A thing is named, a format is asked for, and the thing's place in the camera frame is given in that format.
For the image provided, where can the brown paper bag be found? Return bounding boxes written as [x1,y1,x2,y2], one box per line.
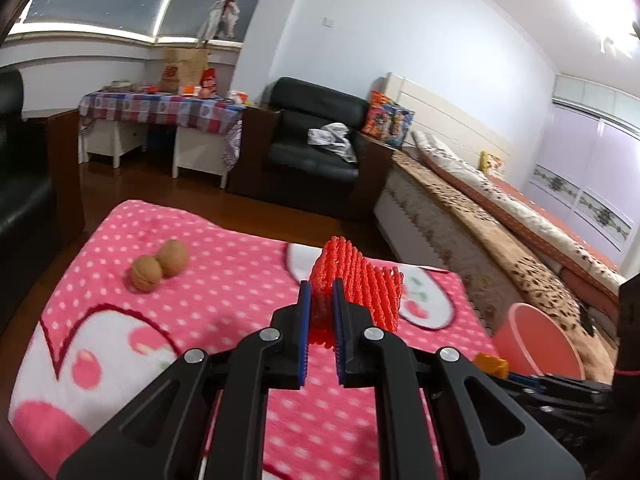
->
[159,49,208,93]

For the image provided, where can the black leather armchair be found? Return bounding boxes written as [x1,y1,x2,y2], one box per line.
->
[227,76,396,221]

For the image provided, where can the black leather sofa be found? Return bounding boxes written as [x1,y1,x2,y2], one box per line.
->
[0,70,83,331]

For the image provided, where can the checkered tablecloth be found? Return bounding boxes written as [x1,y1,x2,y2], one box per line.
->
[78,89,246,171]

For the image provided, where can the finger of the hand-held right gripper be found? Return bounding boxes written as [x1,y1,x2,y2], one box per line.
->
[520,396,626,461]
[507,372,613,398]

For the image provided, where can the white wardrobe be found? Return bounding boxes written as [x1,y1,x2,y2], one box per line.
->
[520,75,640,271]

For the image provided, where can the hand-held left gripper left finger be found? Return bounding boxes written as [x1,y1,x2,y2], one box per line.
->
[56,281,310,480]

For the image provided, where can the pink plastic bucket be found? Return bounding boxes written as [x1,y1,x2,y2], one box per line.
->
[492,302,586,380]

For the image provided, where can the pink polka dot blanket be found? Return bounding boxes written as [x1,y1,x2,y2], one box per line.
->
[9,199,511,480]

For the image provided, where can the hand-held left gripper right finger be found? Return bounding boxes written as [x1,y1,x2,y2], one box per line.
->
[331,279,586,480]

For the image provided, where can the orange object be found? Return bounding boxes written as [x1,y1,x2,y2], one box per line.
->
[472,352,510,378]

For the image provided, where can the ceiling lamp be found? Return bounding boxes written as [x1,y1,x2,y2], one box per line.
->
[575,0,640,56]

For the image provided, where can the brown floral blanket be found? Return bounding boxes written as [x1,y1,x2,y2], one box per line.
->
[392,151,621,381]

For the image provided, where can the yellow pillow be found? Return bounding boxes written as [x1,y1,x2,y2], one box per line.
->
[479,151,505,177]

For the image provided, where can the white quilted mattress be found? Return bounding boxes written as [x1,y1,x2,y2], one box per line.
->
[374,162,501,331]

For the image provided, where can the red foam net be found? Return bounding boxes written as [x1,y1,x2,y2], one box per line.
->
[307,235,405,351]

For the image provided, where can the white table cabinet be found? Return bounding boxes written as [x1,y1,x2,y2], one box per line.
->
[82,120,148,168]
[172,125,231,188]

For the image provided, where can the white bed headboard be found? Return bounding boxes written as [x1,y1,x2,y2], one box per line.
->
[382,72,518,176]

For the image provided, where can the white orange quilt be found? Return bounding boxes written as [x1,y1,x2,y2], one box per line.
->
[412,130,628,288]

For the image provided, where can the brown walnut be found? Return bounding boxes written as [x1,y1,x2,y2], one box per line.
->
[131,255,164,293]
[157,239,190,277]

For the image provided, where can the white grey cloth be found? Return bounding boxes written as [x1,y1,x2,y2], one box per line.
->
[307,122,358,163]

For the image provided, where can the colourful printed pillow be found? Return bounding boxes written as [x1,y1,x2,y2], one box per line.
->
[361,91,415,149]

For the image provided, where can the hanging clothes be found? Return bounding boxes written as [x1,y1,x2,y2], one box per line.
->
[198,0,241,41]

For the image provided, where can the curved window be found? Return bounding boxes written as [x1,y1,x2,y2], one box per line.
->
[22,0,278,43]

